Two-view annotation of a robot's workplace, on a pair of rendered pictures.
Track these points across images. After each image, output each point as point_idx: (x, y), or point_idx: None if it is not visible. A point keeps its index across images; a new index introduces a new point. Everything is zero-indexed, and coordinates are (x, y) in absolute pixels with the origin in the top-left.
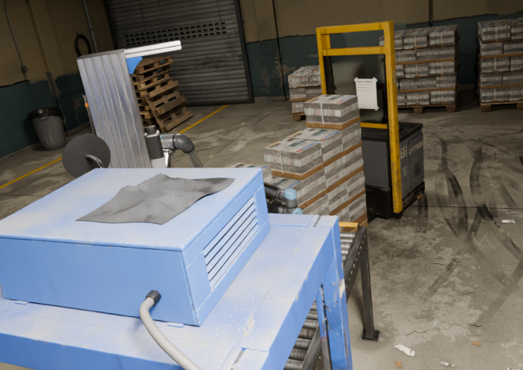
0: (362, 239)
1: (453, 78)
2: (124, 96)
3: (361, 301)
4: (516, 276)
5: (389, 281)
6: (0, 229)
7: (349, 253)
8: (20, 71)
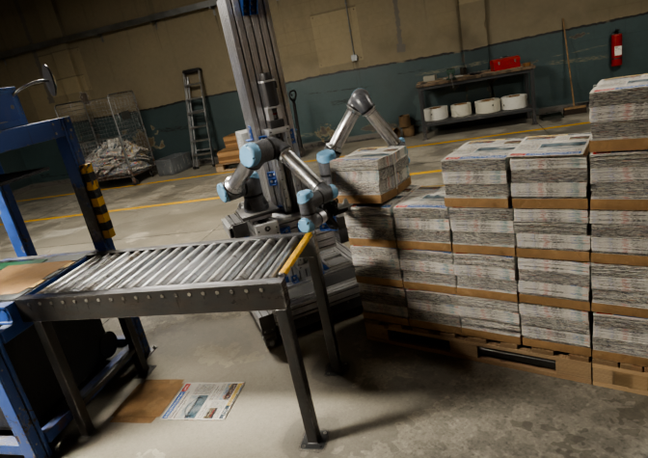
0: (245, 286)
1: None
2: (231, 39)
3: (397, 420)
4: None
5: (464, 452)
6: None
7: (209, 282)
8: None
